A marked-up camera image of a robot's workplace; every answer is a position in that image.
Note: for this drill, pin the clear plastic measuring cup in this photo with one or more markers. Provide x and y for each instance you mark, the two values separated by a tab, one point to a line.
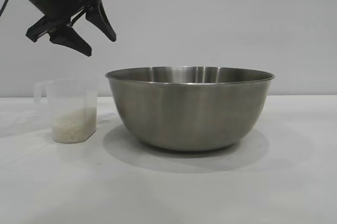
71	97

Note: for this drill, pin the white rice grains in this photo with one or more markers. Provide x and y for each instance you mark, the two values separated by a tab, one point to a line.
73	126

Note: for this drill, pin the stainless steel mixing bowl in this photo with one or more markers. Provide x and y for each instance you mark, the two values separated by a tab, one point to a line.
189	108

